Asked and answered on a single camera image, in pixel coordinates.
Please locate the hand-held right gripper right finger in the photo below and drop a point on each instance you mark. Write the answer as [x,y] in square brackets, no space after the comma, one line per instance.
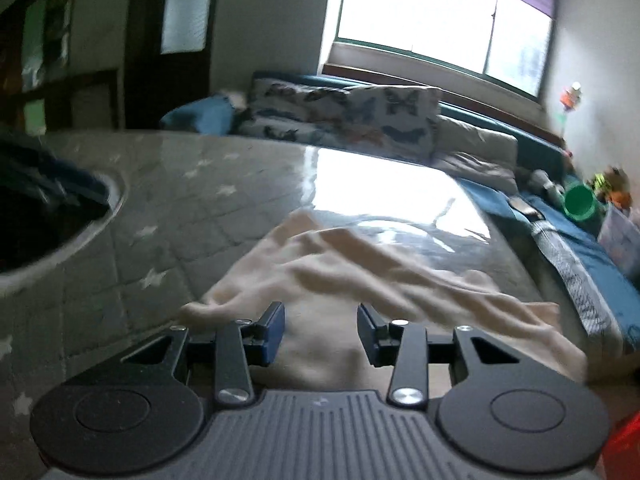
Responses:
[367,335]

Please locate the green plastic bucket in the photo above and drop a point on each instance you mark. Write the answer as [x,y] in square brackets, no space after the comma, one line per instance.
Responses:
[580,202]

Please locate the beige cushion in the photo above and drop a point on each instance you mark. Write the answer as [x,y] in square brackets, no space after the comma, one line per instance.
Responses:
[475,150]

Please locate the grey plush toy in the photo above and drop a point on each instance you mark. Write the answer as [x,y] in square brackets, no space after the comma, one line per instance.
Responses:
[540,180]

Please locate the grey patterned cloth strip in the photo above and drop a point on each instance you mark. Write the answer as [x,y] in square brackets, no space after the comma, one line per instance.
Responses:
[570,275]

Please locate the black round induction cooktop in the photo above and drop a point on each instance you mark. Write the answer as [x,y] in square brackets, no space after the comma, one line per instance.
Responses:
[40,240]

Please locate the cream cloth garment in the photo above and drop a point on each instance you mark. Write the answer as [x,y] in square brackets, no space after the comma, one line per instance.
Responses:
[350,270]

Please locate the colourful plush toy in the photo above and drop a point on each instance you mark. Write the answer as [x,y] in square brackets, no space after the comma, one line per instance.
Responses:
[607,182]

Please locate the dark wooden display cabinet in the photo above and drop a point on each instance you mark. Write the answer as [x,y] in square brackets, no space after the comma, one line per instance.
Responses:
[10,60]

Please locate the clear plastic box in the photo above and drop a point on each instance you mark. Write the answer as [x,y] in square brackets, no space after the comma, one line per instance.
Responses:
[620,240]

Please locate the teal sofa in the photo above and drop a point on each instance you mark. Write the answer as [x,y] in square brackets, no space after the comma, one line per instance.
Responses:
[480,112]

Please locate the beige towel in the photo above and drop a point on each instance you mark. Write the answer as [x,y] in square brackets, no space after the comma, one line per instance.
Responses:
[235,99]

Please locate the long butterfly print pillow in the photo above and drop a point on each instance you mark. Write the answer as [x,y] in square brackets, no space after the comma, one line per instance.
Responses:
[290,110]

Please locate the square butterfly print pillow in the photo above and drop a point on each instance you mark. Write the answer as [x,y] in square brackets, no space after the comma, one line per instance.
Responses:
[400,120]

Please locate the green framed window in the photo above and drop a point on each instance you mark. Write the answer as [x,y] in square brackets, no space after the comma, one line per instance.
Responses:
[400,5]

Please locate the grey quilted star table cover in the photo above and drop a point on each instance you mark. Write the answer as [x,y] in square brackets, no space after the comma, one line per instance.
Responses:
[175,200]

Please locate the dark wooden console table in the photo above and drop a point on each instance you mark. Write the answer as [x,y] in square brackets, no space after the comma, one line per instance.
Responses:
[75,77]

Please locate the colourful pinwheel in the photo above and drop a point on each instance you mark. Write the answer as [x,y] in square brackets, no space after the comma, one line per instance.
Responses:
[570,96]

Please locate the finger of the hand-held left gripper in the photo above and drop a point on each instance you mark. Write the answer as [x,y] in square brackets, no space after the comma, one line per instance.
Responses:
[85,185]

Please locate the dark wooden glass door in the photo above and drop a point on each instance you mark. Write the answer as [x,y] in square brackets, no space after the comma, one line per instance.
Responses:
[145,85]

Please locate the red plastic thing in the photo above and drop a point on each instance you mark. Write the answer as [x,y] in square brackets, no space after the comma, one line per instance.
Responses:
[625,450]

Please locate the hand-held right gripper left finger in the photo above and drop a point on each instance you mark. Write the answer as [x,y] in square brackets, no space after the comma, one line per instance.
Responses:
[275,332]

